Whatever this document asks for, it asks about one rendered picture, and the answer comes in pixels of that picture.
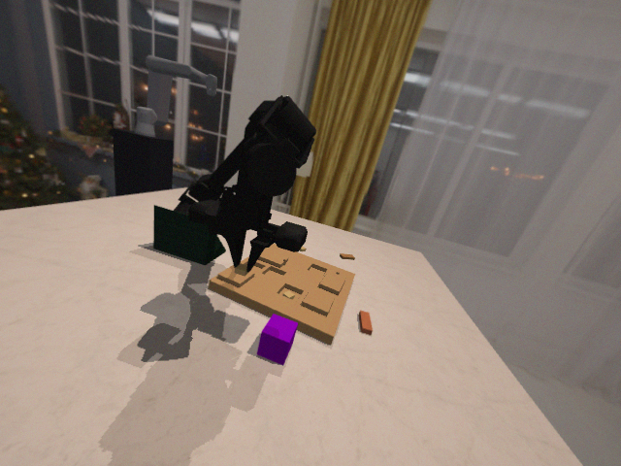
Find purple cube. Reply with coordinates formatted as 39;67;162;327
257;314;298;365

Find orange-red rectangular block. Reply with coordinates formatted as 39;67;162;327
359;310;373;335

